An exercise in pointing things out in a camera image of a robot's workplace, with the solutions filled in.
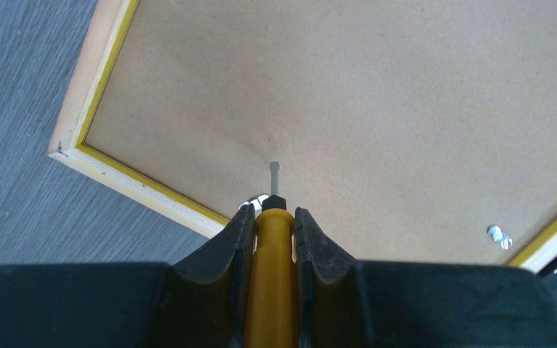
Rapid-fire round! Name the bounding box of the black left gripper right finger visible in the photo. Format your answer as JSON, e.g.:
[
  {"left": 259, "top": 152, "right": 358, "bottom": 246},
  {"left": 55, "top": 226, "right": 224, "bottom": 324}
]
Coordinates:
[{"left": 294, "top": 208, "right": 557, "bottom": 347}]

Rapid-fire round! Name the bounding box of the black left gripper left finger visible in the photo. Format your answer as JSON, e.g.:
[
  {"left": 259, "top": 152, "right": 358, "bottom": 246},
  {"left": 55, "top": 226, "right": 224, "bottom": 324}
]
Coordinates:
[{"left": 0, "top": 207, "right": 255, "bottom": 347}]

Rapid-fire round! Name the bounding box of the orange handled screwdriver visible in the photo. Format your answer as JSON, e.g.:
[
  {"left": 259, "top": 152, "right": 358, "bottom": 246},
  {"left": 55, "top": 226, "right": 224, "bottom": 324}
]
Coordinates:
[{"left": 244, "top": 161, "right": 299, "bottom": 347}]

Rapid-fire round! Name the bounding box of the yellow picture frame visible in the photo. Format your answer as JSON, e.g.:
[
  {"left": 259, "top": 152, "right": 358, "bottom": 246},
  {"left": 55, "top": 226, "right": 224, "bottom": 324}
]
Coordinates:
[{"left": 48, "top": 1, "right": 557, "bottom": 272}]

